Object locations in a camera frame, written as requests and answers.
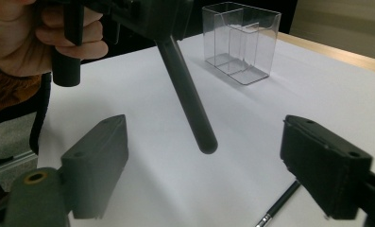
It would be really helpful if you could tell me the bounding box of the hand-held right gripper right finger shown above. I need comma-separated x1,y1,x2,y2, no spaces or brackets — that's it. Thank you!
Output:
280,114,374,221

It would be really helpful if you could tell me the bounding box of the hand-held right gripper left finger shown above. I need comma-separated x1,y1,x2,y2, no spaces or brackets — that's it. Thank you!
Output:
60,113,129,220

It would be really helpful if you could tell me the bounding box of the long thin black pencil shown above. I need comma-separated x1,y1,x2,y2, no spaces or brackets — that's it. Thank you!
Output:
254,180,302,227

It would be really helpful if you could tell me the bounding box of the clear plastic organizer box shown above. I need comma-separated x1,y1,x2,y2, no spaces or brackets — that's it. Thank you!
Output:
201,1,282,86

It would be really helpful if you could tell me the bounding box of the white table sheet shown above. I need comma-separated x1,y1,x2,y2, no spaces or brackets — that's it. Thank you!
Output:
37,31,375,227

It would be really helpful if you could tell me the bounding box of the wooden table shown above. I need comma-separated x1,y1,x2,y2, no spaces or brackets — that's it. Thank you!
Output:
275,30,375,76

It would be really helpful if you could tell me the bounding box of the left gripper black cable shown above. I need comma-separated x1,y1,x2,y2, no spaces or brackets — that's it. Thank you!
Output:
28,72,53,156

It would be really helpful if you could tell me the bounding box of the aluminium floor rail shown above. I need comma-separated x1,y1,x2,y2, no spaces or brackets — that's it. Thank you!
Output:
0,149,39,174

